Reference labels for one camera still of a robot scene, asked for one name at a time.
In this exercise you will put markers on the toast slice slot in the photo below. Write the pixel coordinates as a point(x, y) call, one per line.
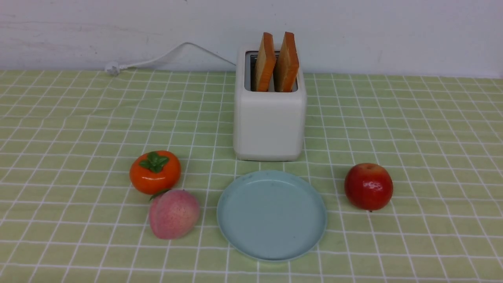
point(265, 63)
point(287, 65)

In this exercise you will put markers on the white two-slot toaster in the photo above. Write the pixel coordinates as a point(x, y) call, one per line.
point(267, 126)

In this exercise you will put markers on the red apple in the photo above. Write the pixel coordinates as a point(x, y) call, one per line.
point(368, 186)

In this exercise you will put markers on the light blue round plate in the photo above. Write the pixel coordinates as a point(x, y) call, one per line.
point(271, 216)

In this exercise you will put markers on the orange persimmon with green leaf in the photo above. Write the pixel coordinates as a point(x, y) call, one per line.
point(155, 172)

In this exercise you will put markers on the pink peach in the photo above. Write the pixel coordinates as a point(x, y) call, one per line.
point(173, 213)

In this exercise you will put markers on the green checkered tablecloth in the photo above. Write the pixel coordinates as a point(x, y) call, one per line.
point(69, 213)

